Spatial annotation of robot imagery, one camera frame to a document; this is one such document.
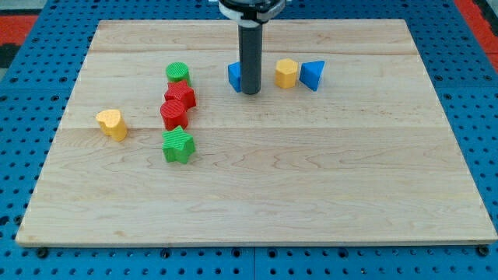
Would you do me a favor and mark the wooden board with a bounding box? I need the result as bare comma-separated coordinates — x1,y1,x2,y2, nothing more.
16,19,497,247

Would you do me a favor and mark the yellow hexagon block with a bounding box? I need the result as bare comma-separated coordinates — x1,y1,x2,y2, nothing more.
275,58,298,89

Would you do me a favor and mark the blue cube block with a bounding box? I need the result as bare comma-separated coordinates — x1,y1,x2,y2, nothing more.
227,61,241,93

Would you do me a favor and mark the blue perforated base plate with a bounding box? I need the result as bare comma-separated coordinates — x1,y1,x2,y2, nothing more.
1,0,497,279

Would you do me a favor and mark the blue triangle block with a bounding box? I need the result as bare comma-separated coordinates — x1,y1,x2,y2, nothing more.
299,61,325,91

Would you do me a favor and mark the green cylinder block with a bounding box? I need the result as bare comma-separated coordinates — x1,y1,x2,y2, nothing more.
165,61,191,86

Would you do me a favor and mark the green star block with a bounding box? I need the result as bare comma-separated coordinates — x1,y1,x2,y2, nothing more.
162,126,196,164

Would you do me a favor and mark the red cylinder block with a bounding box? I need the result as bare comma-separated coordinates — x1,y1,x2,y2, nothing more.
160,100,188,131

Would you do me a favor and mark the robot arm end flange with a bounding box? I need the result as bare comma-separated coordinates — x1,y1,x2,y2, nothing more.
219,0,286,28

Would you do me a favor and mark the yellow heart block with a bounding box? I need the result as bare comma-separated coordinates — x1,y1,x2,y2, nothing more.
96,109,128,142

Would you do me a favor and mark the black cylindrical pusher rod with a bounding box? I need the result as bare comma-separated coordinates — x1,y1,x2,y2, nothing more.
238,25,262,95

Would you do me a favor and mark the red star block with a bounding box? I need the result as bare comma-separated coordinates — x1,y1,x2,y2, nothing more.
164,79,197,110

